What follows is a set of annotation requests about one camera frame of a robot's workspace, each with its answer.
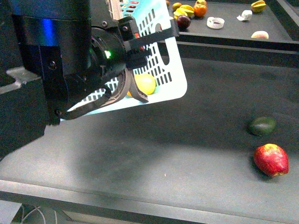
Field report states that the white tape roll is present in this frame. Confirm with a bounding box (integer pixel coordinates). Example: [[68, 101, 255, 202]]
[[206, 17, 225, 29]]

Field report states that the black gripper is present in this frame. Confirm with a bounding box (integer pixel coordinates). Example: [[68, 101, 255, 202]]
[[55, 16, 178, 120]]

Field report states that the green brown small fruit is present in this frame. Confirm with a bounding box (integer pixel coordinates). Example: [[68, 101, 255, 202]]
[[172, 2, 182, 12]]

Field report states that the crumpled white tape piece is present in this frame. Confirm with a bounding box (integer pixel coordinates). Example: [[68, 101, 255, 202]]
[[237, 10, 253, 21]]

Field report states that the yellow starfruit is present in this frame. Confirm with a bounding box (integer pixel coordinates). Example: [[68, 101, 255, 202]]
[[173, 5, 194, 19], [251, 0, 267, 13]]

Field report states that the light blue plastic basket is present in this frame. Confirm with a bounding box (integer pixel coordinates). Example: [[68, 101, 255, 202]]
[[68, 0, 187, 115]]

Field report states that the yellow orange mango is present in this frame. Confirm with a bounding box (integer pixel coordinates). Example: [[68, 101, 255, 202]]
[[134, 74, 156, 95]]

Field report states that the yellow starfruit right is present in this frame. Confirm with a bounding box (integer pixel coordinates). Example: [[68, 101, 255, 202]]
[[251, 0, 267, 13]]

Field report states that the red apple near mango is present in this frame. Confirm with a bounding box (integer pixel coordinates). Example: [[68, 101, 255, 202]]
[[253, 143, 289, 177]]

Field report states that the dark purple plum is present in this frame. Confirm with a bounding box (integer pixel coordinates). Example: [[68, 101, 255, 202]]
[[176, 15, 191, 29]]

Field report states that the dark green avocado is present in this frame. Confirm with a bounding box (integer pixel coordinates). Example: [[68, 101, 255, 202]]
[[248, 117, 276, 136]]

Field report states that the pale peach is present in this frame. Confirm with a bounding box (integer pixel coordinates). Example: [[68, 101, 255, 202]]
[[251, 31, 269, 39]]

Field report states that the yellow starfruit centre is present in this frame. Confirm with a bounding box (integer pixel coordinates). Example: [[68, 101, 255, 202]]
[[173, 5, 194, 19]]

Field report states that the orange persimmon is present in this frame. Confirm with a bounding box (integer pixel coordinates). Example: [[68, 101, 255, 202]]
[[193, 4, 207, 17]]

